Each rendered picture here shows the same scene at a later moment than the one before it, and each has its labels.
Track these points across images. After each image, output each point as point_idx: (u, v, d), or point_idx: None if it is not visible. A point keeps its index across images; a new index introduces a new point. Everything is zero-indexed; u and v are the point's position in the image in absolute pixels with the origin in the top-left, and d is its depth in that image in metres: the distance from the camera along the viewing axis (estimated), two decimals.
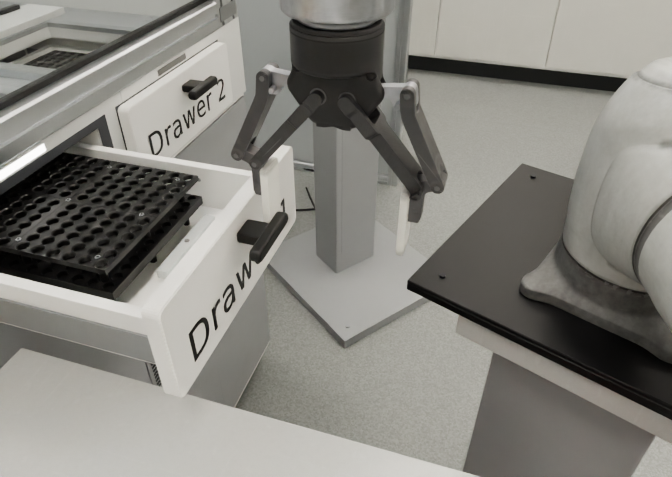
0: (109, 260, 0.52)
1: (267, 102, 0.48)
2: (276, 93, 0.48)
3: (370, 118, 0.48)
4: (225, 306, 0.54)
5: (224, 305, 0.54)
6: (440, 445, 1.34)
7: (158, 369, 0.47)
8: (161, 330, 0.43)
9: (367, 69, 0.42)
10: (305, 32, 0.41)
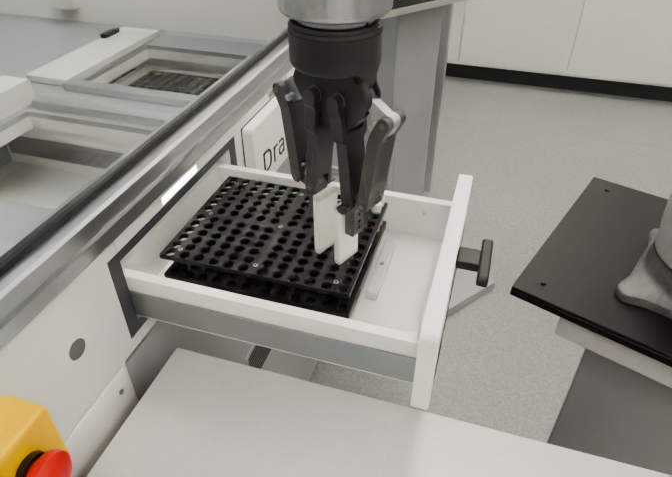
0: (348, 285, 0.57)
1: (291, 110, 0.50)
2: (296, 99, 0.49)
3: None
4: (444, 326, 0.59)
5: (444, 325, 0.59)
6: None
7: (415, 385, 0.52)
8: (436, 351, 0.49)
9: (349, 72, 0.42)
10: (293, 27, 0.42)
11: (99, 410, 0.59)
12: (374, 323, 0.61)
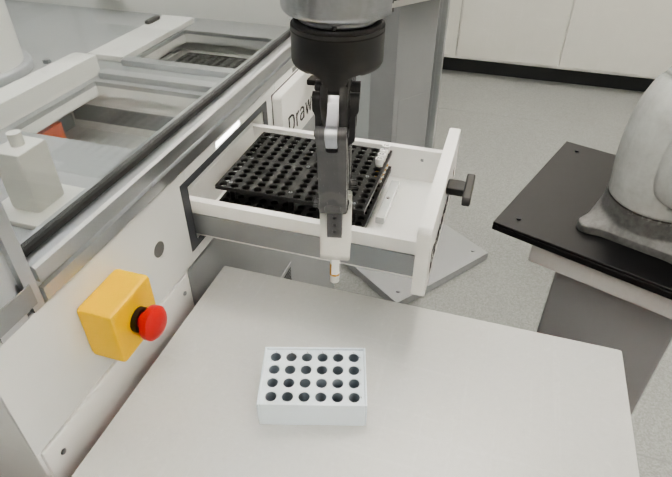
0: (363, 205, 0.74)
1: None
2: None
3: (349, 129, 0.47)
4: (437, 239, 0.77)
5: (437, 238, 0.76)
6: None
7: (414, 274, 0.70)
8: (429, 244, 0.66)
9: (307, 68, 0.42)
10: None
11: (170, 303, 0.76)
12: None
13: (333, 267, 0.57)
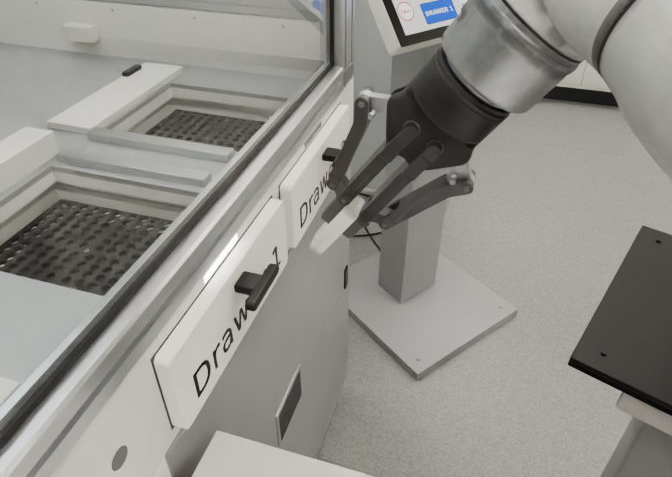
0: None
1: (366, 128, 0.46)
2: (374, 118, 0.46)
3: None
4: (224, 347, 0.62)
5: (223, 347, 0.62)
6: None
7: (168, 406, 0.55)
8: (170, 376, 0.52)
9: (477, 141, 0.43)
10: (455, 85, 0.40)
11: None
12: None
13: None
